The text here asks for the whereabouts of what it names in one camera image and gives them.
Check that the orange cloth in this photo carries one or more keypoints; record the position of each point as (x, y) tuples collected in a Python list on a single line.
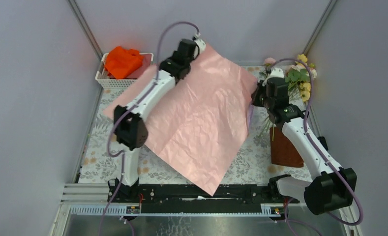
[(120, 62)]

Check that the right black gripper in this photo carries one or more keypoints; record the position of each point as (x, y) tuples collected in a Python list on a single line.
[(261, 86)]

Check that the white plastic basket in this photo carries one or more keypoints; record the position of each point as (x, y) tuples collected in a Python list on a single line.
[(107, 81)]

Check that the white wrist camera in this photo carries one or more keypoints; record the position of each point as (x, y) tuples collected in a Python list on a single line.
[(276, 72), (201, 45)]

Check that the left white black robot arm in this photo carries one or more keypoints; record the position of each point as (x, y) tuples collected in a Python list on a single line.
[(129, 121)]

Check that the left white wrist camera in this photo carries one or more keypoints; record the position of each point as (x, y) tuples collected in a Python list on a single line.
[(201, 45)]

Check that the yellow fake flower bunch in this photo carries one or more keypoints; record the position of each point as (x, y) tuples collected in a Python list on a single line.
[(299, 74)]

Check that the black mounting base rail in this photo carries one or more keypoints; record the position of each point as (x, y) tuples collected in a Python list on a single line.
[(188, 198)]

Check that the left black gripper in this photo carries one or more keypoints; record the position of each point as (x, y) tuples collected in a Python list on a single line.
[(190, 57)]

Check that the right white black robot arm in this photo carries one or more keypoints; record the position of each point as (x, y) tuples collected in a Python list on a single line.
[(332, 187)]

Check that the dark red folded paper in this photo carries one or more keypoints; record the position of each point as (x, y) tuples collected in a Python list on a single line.
[(146, 62)]

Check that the brown leather pad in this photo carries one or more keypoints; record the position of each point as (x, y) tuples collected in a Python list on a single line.
[(282, 150)]

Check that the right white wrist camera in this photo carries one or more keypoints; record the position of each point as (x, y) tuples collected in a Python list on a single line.
[(276, 72)]

